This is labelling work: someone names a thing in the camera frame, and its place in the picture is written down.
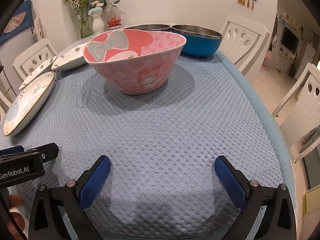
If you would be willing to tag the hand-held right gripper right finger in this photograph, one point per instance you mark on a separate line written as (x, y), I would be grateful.
(230, 180)

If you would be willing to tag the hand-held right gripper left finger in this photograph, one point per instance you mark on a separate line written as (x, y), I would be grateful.
(96, 180)

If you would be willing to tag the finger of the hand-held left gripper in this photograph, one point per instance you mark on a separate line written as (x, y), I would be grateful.
(12, 150)
(50, 151)

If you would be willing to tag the gold rimmed plate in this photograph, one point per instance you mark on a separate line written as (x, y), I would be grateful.
(27, 102)

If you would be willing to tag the white floral plate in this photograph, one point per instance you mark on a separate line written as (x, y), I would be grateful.
(37, 70)
(70, 60)

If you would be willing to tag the pink cartoon bowl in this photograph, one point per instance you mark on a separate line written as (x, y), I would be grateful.
(140, 72)

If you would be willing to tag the blue steel bowl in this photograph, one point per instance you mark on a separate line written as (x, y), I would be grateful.
(200, 45)

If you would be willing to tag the magenta steel bowl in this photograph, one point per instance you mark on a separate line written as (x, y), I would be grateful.
(147, 27)

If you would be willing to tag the person's left hand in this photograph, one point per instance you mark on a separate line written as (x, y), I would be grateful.
(17, 200)

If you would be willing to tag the blue textured table mat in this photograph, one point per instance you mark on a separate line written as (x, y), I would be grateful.
(162, 130)

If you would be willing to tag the yellow green box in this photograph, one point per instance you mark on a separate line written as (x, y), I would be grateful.
(312, 201)

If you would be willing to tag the glass vase with green stems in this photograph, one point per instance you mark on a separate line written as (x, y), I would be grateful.
(85, 27)

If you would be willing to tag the white vase with blue flowers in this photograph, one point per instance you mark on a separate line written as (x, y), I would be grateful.
(98, 25)

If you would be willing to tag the blue fridge cover cloth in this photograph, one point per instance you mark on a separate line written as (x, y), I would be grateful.
(25, 10)

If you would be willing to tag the red lidded teacup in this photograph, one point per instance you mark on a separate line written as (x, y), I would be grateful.
(115, 22)

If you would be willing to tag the black television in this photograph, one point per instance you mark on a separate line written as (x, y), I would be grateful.
(290, 40)

